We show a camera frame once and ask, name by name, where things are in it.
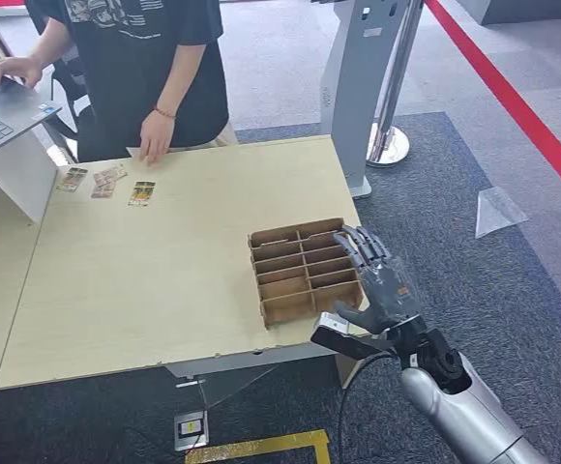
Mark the person's left hand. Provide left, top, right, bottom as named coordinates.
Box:
left=138, top=109, right=177, bottom=166

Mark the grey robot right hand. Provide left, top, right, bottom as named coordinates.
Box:
left=333, top=224, right=423, bottom=336

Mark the person's right hand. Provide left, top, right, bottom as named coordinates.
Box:
left=0, top=56, right=44, bottom=90

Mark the yellow green picture card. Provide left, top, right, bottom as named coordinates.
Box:
left=126, top=180, right=157, bottom=208

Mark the person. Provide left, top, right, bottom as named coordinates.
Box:
left=0, top=0, right=239, bottom=166

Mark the picture card with pale border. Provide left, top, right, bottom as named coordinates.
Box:
left=56, top=166, right=89, bottom=194

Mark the silver laptop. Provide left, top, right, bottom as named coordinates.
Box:
left=0, top=76, right=63, bottom=164

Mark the white laptop stand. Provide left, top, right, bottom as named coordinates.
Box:
left=0, top=130, right=59, bottom=242

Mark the brown cardboard divider tray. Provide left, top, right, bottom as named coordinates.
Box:
left=248, top=217, right=365, bottom=331

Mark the transparent plastic floor piece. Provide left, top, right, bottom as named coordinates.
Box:
left=475, top=186, right=529, bottom=240

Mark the grey kiosk stand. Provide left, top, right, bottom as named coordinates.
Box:
left=319, top=0, right=411, bottom=199

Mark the yellow floor tape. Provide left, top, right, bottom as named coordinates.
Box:
left=184, top=429, right=332, bottom=464

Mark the red barrier belt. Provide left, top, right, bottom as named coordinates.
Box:
left=424, top=0, right=561, bottom=212

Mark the metal floor socket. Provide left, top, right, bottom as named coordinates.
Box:
left=173, top=409, right=210, bottom=453

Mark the grey platform base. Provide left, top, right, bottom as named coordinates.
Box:
left=454, top=0, right=561, bottom=27

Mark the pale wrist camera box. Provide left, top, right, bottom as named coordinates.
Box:
left=311, top=311, right=399, bottom=362

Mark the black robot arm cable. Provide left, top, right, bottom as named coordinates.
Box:
left=336, top=350, right=399, bottom=464

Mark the chrome stanchion post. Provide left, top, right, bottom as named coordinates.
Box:
left=366, top=0, right=424, bottom=168

